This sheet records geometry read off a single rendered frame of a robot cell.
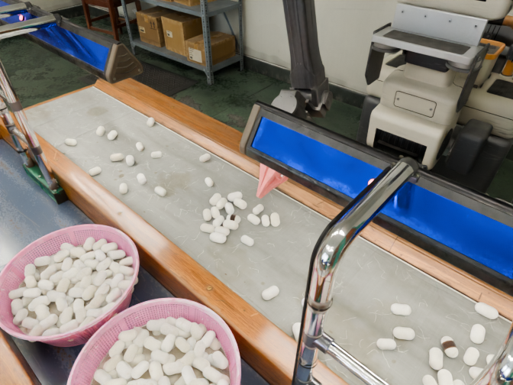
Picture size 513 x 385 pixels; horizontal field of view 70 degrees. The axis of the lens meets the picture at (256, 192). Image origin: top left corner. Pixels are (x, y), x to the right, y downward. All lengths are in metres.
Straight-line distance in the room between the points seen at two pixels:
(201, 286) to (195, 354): 0.12
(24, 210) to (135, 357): 0.59
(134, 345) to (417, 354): 0.48
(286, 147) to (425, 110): 0.76
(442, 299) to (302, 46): 0.56
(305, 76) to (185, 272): 0.47
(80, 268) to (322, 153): 0.57
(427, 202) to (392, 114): 0.80
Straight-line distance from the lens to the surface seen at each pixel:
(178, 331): 0.72
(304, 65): 0.80
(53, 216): 1.11
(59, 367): 0.83
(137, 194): 0.98
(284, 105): 0.75
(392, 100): 1.23
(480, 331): 0.78
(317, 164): 0.48
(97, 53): 0.85
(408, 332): 0.73
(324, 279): 0.35
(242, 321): 0.68
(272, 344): 0.66
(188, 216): 0.89
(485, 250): 0.44
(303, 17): 0.77
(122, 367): 0.70
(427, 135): 1.19
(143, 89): 1.44
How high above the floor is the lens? 1.36
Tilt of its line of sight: 41 degrees down
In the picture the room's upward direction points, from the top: straight up
